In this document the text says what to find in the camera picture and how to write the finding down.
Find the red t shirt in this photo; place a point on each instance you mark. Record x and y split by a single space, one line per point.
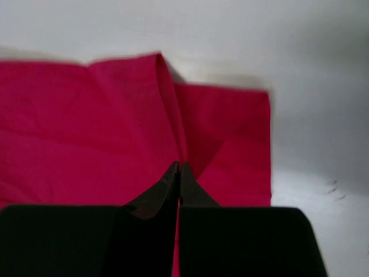
102 134

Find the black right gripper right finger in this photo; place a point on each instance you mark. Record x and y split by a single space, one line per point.
242 241

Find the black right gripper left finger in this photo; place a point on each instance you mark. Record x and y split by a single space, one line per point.
135 239

